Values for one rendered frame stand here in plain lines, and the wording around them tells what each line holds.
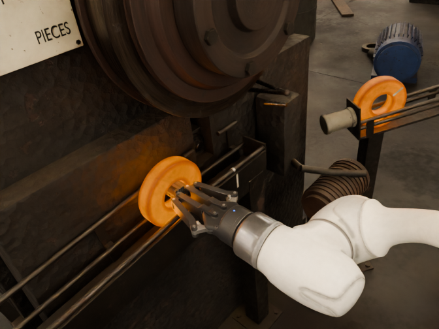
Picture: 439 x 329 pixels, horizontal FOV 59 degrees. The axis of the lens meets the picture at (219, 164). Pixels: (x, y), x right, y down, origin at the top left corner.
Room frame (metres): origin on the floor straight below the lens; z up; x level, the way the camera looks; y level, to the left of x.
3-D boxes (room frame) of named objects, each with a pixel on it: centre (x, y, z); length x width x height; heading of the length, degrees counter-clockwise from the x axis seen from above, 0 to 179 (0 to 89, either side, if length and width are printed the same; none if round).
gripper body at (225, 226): (0.52, 0.00, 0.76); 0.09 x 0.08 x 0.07; 44
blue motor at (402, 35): (2.61, -1.36, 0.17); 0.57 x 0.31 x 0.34; 154
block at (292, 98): (0.93, -0.17, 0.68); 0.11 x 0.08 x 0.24; 44
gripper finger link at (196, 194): (0.58, 0.04, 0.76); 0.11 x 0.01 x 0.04; 42
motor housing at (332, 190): (0.88, -0.34, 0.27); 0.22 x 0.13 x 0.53; 134
